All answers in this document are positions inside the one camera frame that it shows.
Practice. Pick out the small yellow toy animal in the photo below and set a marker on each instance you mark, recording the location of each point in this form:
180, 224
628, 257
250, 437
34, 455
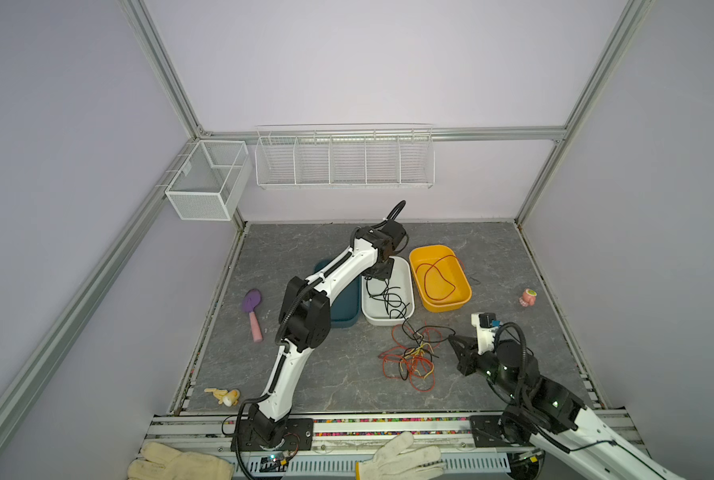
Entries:
224, 397

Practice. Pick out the left white work glove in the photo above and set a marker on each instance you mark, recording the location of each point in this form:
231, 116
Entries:
161, 462

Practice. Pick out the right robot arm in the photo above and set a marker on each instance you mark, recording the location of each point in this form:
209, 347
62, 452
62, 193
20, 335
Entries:
541, 415

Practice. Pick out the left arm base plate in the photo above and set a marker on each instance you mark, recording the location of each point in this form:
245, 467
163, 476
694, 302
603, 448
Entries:
287, 434

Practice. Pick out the long white wire rack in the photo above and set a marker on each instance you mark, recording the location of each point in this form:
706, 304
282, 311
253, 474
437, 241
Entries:
379, 155

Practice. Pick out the pink toy cup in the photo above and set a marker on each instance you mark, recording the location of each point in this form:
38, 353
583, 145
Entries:
528, 298

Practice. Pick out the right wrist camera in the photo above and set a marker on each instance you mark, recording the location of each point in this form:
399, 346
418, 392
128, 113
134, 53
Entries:
486, 326

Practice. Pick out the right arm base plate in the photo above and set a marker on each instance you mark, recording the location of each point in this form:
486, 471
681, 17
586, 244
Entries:
499, 430

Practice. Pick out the white work glove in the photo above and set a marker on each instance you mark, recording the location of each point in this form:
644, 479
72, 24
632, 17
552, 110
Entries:
161, 462
400, 459

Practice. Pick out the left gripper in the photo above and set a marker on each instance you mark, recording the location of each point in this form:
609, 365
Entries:
383, 276

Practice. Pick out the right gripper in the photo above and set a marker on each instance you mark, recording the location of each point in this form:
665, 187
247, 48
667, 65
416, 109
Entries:
466, 355

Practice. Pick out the yellow plastic bin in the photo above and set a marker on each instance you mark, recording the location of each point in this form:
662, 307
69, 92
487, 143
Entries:
440, 278

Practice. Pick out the small white mesh basket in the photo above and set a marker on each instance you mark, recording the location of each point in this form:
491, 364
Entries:
210, 181

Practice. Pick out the purple pink brush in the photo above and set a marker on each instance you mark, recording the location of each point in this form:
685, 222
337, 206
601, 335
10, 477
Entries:
251, 301

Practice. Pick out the teal plastic bin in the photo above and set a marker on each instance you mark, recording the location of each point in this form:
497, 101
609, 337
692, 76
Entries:
346, 308

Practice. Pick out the white plastic bin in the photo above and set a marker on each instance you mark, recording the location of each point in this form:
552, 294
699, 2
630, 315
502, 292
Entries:
391, 302

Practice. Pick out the right white work glove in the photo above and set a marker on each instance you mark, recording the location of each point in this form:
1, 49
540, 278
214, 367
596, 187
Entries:
400, 459

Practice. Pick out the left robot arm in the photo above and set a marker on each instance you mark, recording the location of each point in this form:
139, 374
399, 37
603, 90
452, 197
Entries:
305, 322

